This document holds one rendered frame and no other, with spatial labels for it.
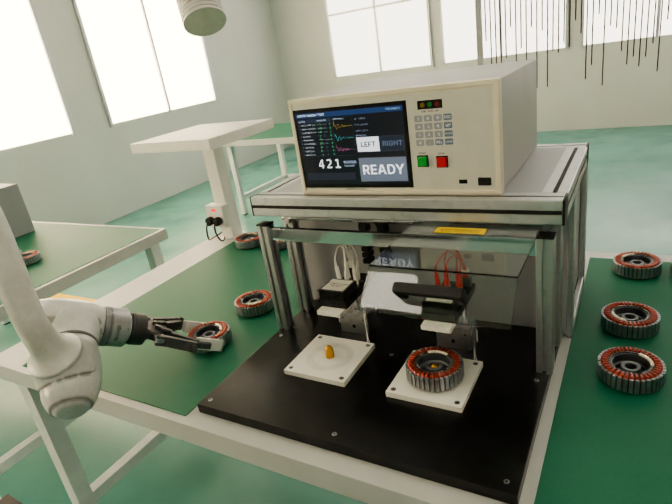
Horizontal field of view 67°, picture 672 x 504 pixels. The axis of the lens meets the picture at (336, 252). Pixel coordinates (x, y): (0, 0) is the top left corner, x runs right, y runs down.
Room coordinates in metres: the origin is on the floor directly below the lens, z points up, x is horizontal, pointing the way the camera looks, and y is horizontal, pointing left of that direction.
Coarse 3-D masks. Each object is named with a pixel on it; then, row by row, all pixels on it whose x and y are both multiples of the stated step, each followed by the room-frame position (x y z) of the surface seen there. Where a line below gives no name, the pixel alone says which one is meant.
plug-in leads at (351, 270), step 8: (336, 248) 1.10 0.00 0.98; (352, 248) 1.10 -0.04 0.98; (344, 256) 1.08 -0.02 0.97; (352, 256) 1.07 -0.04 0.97; (336, 264) 1.09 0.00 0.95; (344, 264) 1.11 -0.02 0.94; (352, 264) 1.07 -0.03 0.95; (336, 272) 1.09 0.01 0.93; (344, 272) 1.07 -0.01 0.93; (352, 272) 1.07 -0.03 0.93
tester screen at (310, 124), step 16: (320, 112) 1.08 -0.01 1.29; (336, 112) 1.06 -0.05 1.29; (352, 112) 1.04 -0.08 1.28; (368, 112) 1.02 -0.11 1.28; (384, 112) 1.01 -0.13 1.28; (400, 112) 0.99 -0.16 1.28; (304, 128) 1.11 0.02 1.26; (320, 128) 1.09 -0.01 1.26; (336, 128) 1.07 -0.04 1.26; (352, 128) 1.05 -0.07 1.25; (368, 128) 1.03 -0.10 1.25; (384, 128) 1.01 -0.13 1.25; (400, 128) 0.99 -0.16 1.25; (304, 144) 1.11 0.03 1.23; (320, 144) 1.09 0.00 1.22; (336, 144) 1.07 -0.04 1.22; (352, 144) 1.05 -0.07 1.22; (304, 160) 1.11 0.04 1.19; (352, 160) 1.05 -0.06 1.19
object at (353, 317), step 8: (352, 304) 1.12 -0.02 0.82; (352, 312) 1.08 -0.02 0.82; (360, 312) 1.07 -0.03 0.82; (368, 312) 1.06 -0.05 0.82; (344, 320) 1.08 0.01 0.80; (352, 320) 1.07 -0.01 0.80; (360, 320) 1.06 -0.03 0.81; (368, 320) 1.06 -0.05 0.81; (376, 320) 1.09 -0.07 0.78; (344, 328) 1.09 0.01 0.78; (352, 328) 1.07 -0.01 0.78; (360, 328) 1.06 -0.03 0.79
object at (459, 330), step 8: (456, 328) 0.94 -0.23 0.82; (464, 328) 0.93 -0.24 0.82; (440, 336) 0.96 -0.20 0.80; (448, 336) 0.95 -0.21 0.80; (456, 336) 0.94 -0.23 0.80; (464, 336) 0.93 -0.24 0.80; (440, 344) 0.96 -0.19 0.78; (448, 344) 0.95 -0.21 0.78; (456, 344) 0.94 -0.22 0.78; (464, 344) 0.93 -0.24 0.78; (472, 344) 0.93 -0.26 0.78
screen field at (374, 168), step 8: (360, 160) 1.04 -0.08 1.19; (368, 160) 1.03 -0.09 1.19; (376, 160) 1.02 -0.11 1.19; (384, 160) 1.01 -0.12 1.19; (392, 160) 1.00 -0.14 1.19; (400, 160) 0.99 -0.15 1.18; (360, 168) 1.04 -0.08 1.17; (368, 168) 1.03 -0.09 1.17; (376, 168) 1.02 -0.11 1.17; (384, 168) 1.01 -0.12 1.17; (392, 168) 1.00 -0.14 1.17; (400, 168) 0.99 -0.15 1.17; (368, 176) 1.03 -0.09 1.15; (376, 176) 1.02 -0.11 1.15; (384, 176) 1.01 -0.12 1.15; (392, 176) 1.00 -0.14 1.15; (400, 176) 1.00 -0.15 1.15
